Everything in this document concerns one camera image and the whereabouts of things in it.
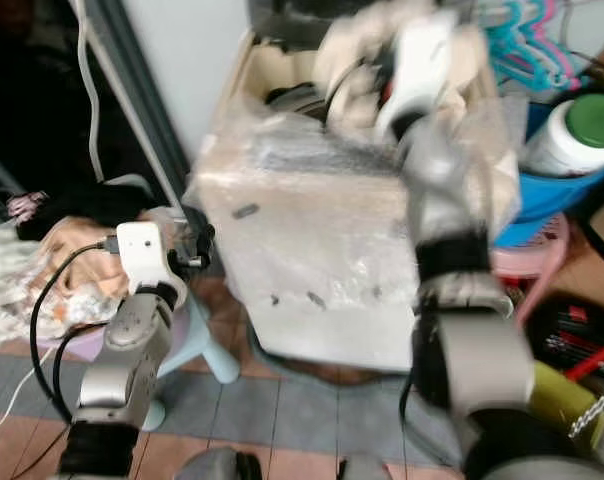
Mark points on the beige cloth garment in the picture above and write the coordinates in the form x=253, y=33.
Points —
x=352, y=55

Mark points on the bubble-wrapped white washing machine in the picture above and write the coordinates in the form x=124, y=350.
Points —
x=322, y=240

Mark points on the dark door frame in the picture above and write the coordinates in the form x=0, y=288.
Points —
x=142, y=100

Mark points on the peach garment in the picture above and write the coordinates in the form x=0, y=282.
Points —
x=72, y=265

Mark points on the lilac plastic laundry basin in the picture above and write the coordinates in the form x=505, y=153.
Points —
x=77, y=340

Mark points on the grey robot left foot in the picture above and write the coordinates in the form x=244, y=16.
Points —
x=220, y=465

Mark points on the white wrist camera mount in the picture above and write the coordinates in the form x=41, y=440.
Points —
x=142, y=250
x=422, y=70

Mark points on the blue plastic basin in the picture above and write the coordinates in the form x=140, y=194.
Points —
x=552, y=205

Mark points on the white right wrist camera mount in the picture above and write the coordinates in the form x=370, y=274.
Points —
x=422, y=70

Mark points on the red and black tool case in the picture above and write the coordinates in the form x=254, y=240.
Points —
x=577, y=335

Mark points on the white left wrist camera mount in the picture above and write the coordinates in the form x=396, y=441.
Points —
x=142, y=250

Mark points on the white floral garment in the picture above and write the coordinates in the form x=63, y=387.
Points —
x=4, y=285

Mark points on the yellow-green plastic item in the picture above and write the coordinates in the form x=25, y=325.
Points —
x=562, y=400

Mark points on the black garment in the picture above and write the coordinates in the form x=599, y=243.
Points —
x=87, y=205

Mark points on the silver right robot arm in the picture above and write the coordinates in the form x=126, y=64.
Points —
x=472, y=370

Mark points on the light blue plastic stool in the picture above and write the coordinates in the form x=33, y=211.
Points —
x=202, y=345

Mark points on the teal and pink clothes hangers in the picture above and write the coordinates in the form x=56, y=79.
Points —
x=532, y=45

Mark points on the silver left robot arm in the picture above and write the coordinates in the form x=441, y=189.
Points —
x=127, y=350

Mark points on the white bottle with green cap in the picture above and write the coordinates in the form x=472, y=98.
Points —
x=577, y=140

